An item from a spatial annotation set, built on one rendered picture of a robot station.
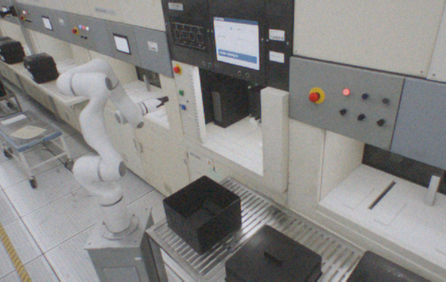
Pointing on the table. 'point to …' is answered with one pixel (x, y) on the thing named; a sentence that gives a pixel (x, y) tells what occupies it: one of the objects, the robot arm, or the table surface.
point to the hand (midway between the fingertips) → (165, 99)
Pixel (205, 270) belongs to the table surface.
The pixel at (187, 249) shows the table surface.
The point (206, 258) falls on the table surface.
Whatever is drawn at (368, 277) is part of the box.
